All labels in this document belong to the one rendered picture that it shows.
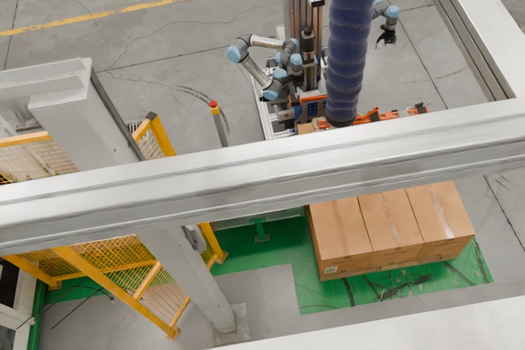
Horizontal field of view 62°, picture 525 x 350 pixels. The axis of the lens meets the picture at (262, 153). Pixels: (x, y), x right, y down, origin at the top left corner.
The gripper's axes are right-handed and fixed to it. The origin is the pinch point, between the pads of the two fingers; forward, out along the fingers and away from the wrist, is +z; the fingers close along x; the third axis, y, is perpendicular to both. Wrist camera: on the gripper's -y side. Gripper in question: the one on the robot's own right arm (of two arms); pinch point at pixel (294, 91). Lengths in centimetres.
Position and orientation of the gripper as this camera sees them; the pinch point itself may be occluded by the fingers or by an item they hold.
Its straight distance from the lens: 334.8
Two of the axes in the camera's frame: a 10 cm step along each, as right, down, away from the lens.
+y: 9.9, -1.2, -0.3
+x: -0.9, -8.3, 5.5
